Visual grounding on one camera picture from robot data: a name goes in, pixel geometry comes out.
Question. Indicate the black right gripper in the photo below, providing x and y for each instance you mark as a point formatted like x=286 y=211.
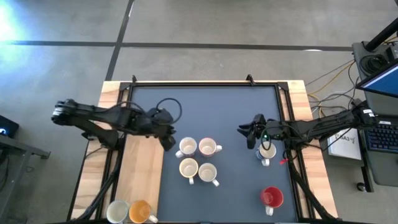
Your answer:
x=275 y=129

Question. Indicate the plain white mug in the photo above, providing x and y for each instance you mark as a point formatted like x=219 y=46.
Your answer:
x=117 y=212

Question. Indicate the monitor with blue screen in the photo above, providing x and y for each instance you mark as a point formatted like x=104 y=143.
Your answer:
x=385 y=82

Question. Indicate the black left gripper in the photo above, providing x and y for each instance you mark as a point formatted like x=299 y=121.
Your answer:
x=152 y=128

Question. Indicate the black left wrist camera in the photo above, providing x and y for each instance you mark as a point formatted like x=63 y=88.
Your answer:
x=163 y=114

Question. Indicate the blue white leaf mug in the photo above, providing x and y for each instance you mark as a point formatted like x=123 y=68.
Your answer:
x=267 y=153

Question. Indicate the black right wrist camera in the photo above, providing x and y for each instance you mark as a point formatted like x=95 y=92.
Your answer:
x=259 y=119

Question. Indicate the white mug dark blue blotches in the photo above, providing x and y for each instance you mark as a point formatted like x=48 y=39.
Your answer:
x=188 y=145

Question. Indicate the dark grey side table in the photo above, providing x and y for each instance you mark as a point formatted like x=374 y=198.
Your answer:
x=18 y=147

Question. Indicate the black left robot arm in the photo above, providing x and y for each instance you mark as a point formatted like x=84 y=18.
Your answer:
x=102 y=116

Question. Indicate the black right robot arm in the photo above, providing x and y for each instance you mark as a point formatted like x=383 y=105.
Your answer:
x=326 y=126

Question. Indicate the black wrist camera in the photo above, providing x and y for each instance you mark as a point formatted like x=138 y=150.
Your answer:
x=259 y=119
x=163 y=114

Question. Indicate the black frame clamp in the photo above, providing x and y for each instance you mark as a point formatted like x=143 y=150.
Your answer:
x=250 y=78
x=134 y=78

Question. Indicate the white paper box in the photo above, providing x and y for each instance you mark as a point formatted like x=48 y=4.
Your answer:
x=345 y=146

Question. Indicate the cream mug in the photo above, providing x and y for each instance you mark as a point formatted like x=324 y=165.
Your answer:
x=188 y=167

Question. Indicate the black keyboard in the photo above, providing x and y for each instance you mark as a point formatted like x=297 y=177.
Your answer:
x=384 y=137

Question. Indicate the black box with light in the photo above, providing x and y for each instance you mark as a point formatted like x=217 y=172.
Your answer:
x=7 y=126

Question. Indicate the red white lattice mug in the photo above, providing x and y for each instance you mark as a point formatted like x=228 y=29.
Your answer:
x=207 y=171

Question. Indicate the blue-grey table mat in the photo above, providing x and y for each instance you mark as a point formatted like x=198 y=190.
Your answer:
x=224 y=109

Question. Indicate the laptop computer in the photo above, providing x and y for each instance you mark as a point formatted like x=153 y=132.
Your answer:
x=385 y=171

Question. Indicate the plain red mug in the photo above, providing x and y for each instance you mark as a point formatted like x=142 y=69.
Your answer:
x=272 y=196

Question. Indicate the plain orange mug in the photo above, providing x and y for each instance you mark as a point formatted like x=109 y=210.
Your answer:
x=140 y=211

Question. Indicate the black stand pole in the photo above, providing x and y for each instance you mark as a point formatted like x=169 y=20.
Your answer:
x=381 y=39

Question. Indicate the grey diamond pattern mug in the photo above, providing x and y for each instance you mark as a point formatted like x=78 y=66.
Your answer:
x=207 y=146

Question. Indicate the black caster wheel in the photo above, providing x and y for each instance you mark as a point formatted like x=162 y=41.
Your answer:
x=361 y=186

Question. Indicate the black metal table frame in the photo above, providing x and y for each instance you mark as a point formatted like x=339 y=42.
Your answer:
x=205 y=84

